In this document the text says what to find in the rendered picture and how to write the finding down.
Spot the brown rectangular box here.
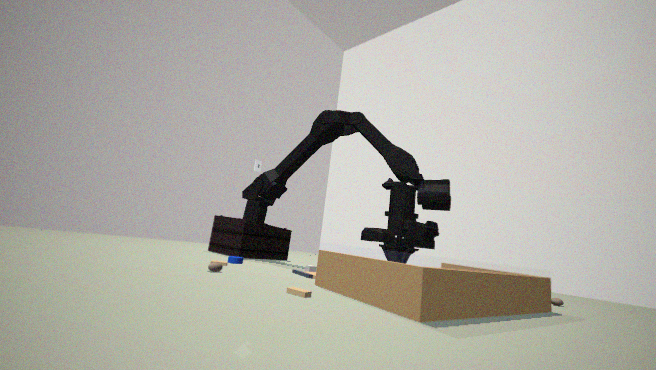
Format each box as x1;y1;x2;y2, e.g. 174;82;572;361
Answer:
315;242;551;323

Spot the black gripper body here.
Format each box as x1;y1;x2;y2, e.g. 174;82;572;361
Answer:
361;206;435;249

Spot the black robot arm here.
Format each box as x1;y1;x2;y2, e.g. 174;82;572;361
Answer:
242;110;451;243

